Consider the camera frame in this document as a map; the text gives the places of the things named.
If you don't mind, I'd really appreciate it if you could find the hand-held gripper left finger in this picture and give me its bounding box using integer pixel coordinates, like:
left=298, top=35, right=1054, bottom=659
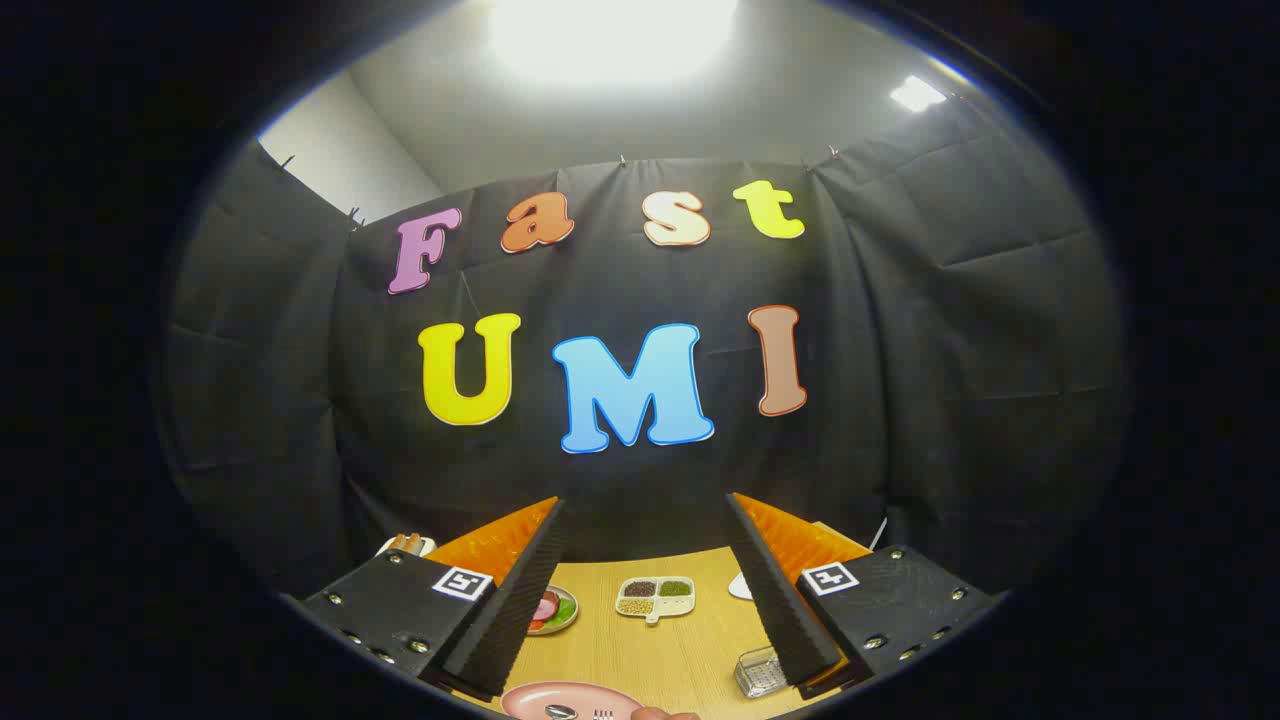
left=283, top=495, right=569, bottom=703

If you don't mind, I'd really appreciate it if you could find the white divided dish with beans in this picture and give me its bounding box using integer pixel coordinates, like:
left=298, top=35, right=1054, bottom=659
left=615, top=576, right=696, bottom=627

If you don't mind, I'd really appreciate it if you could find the pink plate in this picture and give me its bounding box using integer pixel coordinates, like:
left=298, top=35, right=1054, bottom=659
left=500, top=681, right=646, bottom=720

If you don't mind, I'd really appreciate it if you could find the small ceiling light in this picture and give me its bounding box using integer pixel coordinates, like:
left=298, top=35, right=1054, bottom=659
left=889, top=75, right=948, bottom=113

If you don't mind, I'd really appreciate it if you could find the plate of meat and vegetables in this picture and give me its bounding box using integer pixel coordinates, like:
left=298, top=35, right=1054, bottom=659
left=527, top=588, right=580, bottom=636

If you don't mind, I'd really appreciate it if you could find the large ceiling light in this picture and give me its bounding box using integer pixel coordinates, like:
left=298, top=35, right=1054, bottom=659
left=488, top=0, right=741, bottom=91

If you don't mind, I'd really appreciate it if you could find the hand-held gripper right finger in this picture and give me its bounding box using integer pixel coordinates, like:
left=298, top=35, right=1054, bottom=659
left=724, top=491, right=1004, bottom=701

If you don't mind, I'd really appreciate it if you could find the metal wire basket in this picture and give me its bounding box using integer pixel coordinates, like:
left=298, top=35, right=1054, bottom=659
left=735, top=646, right=791, bottom=699

